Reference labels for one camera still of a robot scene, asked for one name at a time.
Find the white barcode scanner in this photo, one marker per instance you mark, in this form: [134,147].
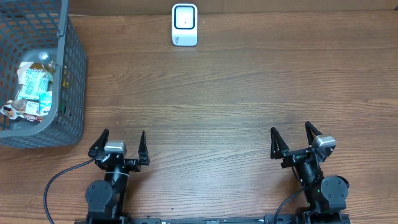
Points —
[184,25]

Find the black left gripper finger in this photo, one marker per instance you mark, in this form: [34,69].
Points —
[144,158]
[99,144]

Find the brown snack wrapper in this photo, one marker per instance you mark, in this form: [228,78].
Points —
[24,109]

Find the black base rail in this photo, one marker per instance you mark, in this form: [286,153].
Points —
[267,219]

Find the teal tissue pack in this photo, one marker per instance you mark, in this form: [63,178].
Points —
[45,103]

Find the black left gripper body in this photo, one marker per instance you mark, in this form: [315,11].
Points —
[132,165]

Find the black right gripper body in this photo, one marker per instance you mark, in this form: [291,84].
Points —
[300,155]

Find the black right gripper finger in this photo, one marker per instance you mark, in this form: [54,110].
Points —
[278,145]
[311,131]

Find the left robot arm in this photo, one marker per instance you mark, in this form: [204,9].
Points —
[106,197]

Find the grey plastic mesh basket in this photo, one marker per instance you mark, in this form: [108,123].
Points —
[27,28]

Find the teal snack packet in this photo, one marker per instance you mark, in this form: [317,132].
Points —
[36,83]

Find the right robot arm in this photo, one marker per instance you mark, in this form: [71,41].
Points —
[326,196]

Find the yellow dish soap bottle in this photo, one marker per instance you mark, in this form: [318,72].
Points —
[48,61]

